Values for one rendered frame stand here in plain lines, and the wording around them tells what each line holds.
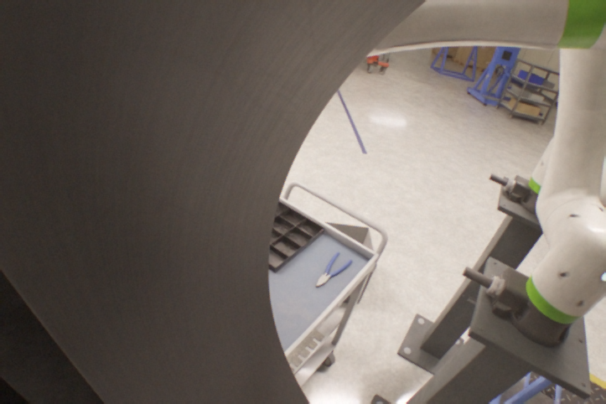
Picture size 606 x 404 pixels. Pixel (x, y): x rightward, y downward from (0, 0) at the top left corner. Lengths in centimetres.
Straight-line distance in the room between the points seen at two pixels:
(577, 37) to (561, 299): 43
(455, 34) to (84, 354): 52
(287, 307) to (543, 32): 79
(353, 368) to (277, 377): 115
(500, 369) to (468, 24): 70
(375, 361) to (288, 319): 85
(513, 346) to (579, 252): 21
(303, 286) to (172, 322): 69
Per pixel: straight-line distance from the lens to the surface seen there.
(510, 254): 131
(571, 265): 67
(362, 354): 166
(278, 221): 114
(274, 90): 16
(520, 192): 122
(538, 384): 141
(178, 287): 27
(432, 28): 48
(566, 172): 76
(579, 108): 72
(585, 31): 51
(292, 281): 96
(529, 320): 75
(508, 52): 736
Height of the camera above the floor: 139
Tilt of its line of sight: 38 degrees down
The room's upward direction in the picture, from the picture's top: 9 degrees clockwise
